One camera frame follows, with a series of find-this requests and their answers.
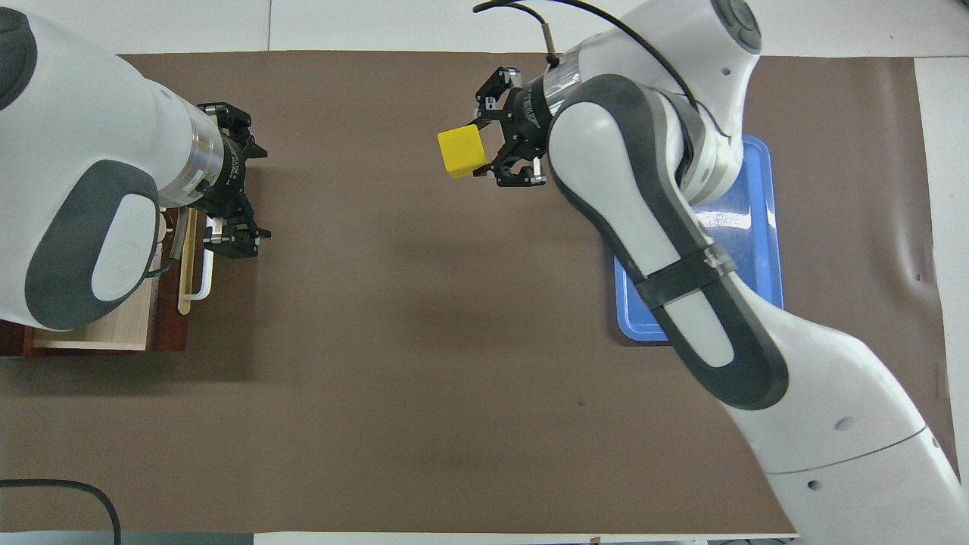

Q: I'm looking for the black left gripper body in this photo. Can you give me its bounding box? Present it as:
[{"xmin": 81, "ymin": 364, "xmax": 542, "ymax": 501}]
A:
[{"xmin": 201, "ymin": 125, "xmax": 247, "ymax": 216}]

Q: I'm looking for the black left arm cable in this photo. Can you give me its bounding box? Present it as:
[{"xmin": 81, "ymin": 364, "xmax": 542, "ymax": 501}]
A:
[{"xmin": 148, "ymin": 216, "xmax": 188, "ymax": 279}]

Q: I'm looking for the wooden drawer with white handle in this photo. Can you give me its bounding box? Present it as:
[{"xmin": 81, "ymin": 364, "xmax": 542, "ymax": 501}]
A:
[{"xmin": 30, "ymin": 208, "xmax": 217, "ymax": 353}]

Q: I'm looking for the blue plastic tray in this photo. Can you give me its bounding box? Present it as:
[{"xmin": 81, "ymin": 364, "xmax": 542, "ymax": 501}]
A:
[{"xmin": 613, "ymin": 135, "xmax": 785, "ymax": 343}]

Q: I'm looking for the black loose floor cable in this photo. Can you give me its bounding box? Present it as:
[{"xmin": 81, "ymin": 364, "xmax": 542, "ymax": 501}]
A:
[{"xmin": 0, "ymin": 478, "xmax": 122, "ymax": 545}]

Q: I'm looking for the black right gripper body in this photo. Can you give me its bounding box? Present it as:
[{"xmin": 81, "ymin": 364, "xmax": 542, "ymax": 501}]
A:
[{"xmin": 500, "ymin": 79, "xmax": 552, "ymax": 156}]

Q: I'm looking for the yellow cube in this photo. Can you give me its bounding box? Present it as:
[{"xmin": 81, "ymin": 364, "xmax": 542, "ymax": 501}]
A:
[{"xmin": 438, "ymin": 124, "xmax": 489, "ymax": 179}]

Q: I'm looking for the brown table mat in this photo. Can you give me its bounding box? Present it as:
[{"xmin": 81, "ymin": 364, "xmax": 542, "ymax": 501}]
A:
[{"xmin": 0, "ymin": 51, "xmax": 947, "ymax": 534}]

